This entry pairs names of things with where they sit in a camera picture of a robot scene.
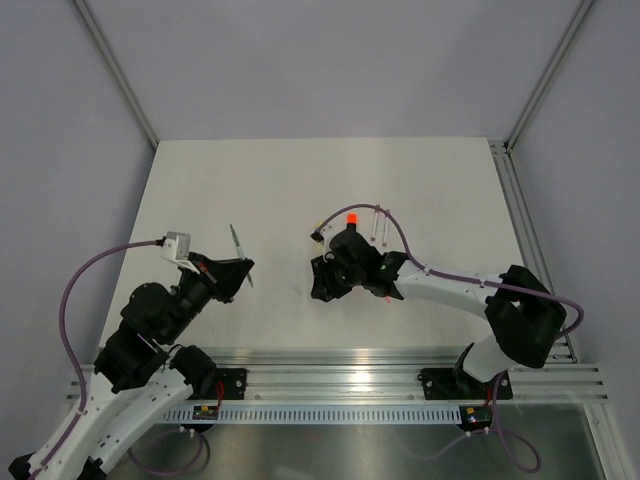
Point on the frame post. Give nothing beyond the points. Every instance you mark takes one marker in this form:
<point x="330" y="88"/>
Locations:
<point x="552" y="67"/>
<point x="98" y="37"/>

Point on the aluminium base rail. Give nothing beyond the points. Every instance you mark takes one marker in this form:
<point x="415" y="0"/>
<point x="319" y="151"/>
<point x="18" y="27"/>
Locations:
<point x="344" y="376"/>

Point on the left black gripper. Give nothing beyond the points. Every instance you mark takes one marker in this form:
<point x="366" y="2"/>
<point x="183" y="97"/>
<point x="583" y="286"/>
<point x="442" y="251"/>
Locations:
<point x="222" y="277"/>

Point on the right side aluminium rail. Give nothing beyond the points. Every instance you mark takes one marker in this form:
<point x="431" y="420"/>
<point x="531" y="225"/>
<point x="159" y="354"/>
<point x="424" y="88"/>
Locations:
<point x="520" y="213"/>

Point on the white cable duct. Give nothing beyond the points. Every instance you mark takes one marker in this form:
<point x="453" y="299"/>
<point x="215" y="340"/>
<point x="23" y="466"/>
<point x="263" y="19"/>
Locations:
<point x="320" y="415"/>

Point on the purple white pen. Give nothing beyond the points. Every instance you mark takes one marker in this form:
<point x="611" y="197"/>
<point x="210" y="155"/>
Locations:
<point x="385" y="231"/>

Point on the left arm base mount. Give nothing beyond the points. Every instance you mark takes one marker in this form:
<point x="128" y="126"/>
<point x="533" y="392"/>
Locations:
<point x="230" y="383"/>

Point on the left frame post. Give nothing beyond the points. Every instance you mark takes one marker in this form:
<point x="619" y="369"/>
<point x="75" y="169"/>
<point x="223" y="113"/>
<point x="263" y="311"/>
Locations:
<point x="98" y="37"/>

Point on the right circuit board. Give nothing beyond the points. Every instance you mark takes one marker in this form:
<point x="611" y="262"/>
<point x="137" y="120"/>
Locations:
<point x="475" y="417"/>

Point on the left circuit board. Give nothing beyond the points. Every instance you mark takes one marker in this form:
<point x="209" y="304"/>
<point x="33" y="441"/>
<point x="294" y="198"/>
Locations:
<point x="205" y="413"/>

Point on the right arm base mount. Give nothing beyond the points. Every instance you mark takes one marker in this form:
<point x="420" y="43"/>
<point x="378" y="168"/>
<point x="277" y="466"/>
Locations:
<point x="449" y="384"/>

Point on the circuit board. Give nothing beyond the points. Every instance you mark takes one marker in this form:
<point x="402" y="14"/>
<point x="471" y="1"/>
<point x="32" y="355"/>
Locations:
<point x="205" y="413"/>
<point x="475" y="417"/>

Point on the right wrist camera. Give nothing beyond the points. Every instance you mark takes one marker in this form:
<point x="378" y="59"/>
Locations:
<point x="320" y="236"/>

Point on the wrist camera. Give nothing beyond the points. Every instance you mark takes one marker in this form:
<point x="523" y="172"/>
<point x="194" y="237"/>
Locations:
<point x="320" y="236"/>
<point x="175" y="248"/>

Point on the black orange highlighter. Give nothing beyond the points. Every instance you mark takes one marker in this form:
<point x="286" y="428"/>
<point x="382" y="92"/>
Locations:
<point x="352" y="221"/>

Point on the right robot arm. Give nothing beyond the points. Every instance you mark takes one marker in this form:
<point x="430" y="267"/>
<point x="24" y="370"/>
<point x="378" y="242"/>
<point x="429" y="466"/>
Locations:
<point x="524" y="319"/>

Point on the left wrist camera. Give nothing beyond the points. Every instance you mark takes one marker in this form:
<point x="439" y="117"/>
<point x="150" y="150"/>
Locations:
<point x="175" y="248"/>

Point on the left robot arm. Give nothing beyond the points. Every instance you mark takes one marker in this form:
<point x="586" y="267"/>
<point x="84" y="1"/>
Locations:
<point x="141" y="373"/>

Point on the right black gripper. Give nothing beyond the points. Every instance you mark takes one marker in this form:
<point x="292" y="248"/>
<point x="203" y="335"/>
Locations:
<point x="324" y="288"/>

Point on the green white pen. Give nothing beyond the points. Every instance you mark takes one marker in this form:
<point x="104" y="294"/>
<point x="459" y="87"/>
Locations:
<point x="240" y="252"/>

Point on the right frame post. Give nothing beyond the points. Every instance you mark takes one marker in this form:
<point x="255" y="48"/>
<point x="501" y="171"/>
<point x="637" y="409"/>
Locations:
<point x="552" y="67"/>

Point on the brown capped white pen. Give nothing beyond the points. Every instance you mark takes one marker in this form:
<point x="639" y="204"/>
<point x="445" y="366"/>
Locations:
<point x="375" y="223"/>

